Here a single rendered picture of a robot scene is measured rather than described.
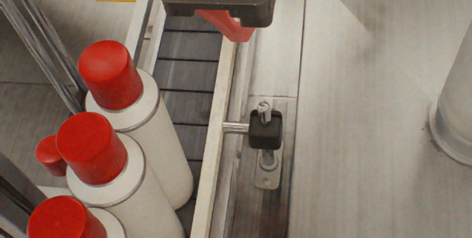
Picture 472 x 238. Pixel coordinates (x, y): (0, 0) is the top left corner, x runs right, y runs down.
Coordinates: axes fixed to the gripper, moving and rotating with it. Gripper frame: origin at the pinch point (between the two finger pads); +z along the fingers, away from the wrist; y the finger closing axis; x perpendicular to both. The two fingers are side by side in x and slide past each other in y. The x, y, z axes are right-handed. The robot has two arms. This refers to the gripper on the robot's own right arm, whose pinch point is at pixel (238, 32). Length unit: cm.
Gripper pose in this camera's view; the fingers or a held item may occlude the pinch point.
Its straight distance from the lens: 43.7
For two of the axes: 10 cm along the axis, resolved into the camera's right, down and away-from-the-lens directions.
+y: 1.3, -8.5, 5.1
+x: -9.9, -0.6, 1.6
